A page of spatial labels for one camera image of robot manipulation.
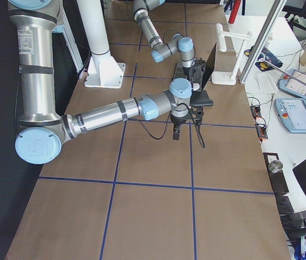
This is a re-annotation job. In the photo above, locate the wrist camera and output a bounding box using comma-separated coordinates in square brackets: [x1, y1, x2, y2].
[190, 106, 204, 126]
[191, 58, 206, 84]

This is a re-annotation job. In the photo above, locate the white desk lamp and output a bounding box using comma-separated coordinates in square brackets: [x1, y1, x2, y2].
[211, 23, 253, 86]

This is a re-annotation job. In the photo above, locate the grey laptop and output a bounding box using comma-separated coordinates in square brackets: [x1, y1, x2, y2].
[173, 43, 217, 92]

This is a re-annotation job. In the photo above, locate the red bottle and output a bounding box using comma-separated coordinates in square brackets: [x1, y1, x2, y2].
[228, 0, 242, 24]

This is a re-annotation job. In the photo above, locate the dark blue patterned pouch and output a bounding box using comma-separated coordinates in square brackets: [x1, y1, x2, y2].
[255, 47, 283, 72]

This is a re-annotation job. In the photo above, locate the white folded cloth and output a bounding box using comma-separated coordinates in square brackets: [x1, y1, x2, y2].
[255, 73, 278, 94]

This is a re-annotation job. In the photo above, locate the metal cup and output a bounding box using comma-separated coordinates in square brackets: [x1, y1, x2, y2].
[268, 160, 283, 173]

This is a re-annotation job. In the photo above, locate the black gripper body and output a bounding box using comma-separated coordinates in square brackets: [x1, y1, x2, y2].
[183, 66, 196, 81]
[170, 114, 189, 133]

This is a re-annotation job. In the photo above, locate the blue teach pendant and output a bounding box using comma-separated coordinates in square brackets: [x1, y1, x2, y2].
[275, 98, 306, 134]
[278, 69, 306, 99]

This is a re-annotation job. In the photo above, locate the far blue teach pendant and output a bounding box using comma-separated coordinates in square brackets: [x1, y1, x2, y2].
[278, 69, 306, 99]

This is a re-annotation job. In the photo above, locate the black mouse pad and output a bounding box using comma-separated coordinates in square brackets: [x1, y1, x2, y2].
[190, 90, 213, 107]

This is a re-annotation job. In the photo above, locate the office chair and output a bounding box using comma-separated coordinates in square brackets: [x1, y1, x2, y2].
[282, 0, 306, 31]

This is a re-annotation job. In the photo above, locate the white computer mouse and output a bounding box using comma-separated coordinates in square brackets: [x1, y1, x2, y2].
[192, 83, 200, 91]

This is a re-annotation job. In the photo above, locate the near blue teach pendant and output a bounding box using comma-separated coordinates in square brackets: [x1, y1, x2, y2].
[275, 98, 306, 134]

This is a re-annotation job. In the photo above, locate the metal reacher stick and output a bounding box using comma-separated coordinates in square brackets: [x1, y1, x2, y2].
[259, 59, 306, 86]

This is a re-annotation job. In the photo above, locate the black box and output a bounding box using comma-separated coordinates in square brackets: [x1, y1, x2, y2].
[263, 152, 289, 196]

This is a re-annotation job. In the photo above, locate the aluminium frame post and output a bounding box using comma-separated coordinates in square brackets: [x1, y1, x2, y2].
[239, 0, 286, 84]

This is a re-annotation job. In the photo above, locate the orange connector block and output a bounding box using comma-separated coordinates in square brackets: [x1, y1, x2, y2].
[250, 105, 268, 142]

